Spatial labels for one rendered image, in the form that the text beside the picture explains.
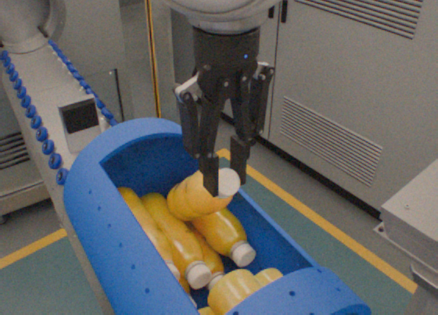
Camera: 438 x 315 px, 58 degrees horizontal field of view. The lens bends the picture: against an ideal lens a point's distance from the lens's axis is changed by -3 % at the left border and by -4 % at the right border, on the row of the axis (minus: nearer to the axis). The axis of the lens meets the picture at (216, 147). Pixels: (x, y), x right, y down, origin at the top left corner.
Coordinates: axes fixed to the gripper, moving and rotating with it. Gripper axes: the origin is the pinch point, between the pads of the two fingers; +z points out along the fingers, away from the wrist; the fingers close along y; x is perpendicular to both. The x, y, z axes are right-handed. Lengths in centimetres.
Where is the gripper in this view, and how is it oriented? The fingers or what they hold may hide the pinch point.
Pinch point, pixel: (224, 166)
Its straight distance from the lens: 56.8
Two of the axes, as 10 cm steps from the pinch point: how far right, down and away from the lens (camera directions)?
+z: 0.0, 8.1, 5.9
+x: 5.4, 4.9, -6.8
